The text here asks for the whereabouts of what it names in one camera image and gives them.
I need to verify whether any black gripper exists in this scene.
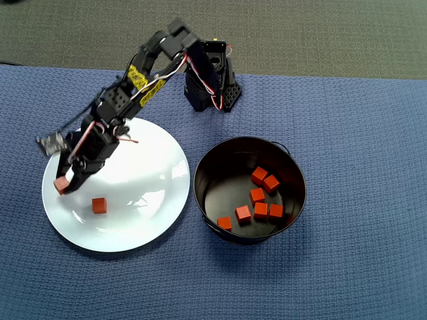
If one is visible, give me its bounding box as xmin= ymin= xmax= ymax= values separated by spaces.
xmin=55 ymin=121 xmax=120 ymax=195

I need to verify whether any white round plate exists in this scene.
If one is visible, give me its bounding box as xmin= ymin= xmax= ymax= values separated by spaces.
xmin=41 ymin=116 xmax=191 ymax=253

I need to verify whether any small black circuit board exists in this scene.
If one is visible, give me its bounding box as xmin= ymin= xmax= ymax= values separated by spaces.
xmin=35 ymin=131 xmax=67 ymax=157

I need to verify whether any black metal bucket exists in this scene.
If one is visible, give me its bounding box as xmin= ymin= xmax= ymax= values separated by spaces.
xmin=193 ymin=135 xmax=308 ymax=247

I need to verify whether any blue woven tablecloth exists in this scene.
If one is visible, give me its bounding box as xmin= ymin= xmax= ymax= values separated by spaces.
xmin=0 ymin=64 xmax=427 ymax=320

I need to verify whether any thin black board cable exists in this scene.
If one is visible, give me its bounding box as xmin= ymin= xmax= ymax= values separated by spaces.
xmin=59 ymin=88 xmax=107 ymax=131

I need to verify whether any red white servo wire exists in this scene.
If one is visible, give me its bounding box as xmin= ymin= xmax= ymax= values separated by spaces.
xmin=129 ymin=53 xmax=234 ymax=111
xmin=68 ymin=119 xmax=139 ymax=164

